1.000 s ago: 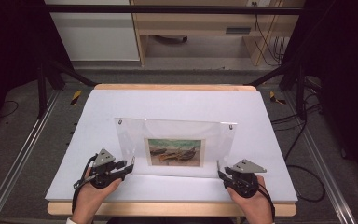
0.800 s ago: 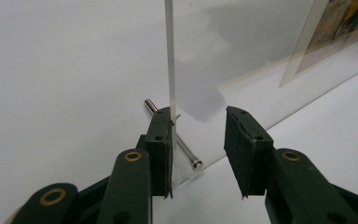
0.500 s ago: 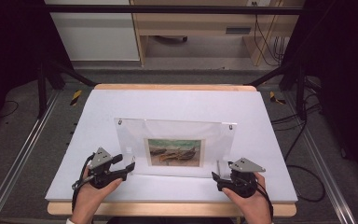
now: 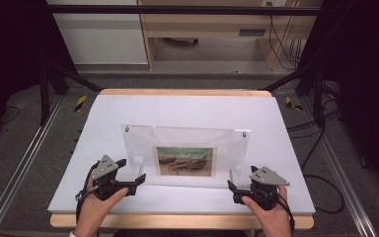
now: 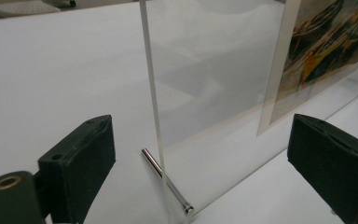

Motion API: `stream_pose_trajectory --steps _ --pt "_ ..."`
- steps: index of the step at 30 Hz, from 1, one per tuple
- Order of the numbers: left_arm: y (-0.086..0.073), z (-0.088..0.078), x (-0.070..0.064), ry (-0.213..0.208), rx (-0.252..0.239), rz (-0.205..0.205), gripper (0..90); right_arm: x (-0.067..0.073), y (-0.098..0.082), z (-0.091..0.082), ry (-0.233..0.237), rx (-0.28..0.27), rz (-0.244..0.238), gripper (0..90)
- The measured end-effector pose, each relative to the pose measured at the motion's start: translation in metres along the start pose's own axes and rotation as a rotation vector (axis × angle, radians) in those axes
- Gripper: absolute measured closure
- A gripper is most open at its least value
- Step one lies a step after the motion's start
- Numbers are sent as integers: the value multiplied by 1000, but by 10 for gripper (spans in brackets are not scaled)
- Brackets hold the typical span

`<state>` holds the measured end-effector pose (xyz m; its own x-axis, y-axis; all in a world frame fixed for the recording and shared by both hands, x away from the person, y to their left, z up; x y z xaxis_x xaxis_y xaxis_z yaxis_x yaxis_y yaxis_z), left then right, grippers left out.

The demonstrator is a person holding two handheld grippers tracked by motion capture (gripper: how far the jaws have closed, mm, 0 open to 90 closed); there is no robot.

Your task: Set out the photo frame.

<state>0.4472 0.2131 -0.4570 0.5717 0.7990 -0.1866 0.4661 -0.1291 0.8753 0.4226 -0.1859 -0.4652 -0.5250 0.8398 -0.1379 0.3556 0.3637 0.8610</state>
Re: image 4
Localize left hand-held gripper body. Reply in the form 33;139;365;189
90;154;130;201

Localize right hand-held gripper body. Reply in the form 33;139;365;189
247;166;291;211

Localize clear acrylic photo frame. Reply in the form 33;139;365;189
120;123;253;191

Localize boat painting picture card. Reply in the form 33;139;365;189
152;145;219;179

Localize person's right hand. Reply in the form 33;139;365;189
241;185;294;237

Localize person's left hand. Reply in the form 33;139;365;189
74;171;130;237

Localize wooden table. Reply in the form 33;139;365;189
49;88;316;231

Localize yellow clamp right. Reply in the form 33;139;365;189
284;96;305;112

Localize white table mat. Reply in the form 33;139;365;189
47;94;316;215

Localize black metal stand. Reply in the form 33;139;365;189
262;63;327;128
38;61;104;127

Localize white cabinet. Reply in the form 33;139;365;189
46;0;149;66

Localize grey desk label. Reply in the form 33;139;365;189
238;28;267;38

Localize light wooden desk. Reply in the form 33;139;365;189
137;0;324;71

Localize dark curtain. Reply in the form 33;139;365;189
296;0;379;200
0;0;77;157

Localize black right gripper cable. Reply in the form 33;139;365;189
276;197;296;237

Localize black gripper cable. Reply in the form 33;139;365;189
74;162;101;225
276;197;296;237

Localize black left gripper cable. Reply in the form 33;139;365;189
74;162;101;225

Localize long black floor cable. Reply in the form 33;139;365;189
300;126;345;215

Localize black floor cable bundle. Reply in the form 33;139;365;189
286;98;341;140

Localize aluminium floor rail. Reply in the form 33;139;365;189
0;95;64;237
300;98;379;237

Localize thin black floor cable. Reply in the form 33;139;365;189
0;105;22;126

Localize hanging black cables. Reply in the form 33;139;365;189
266;1;306;71

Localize black horizontal frame bar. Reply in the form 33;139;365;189
43;4;322;17

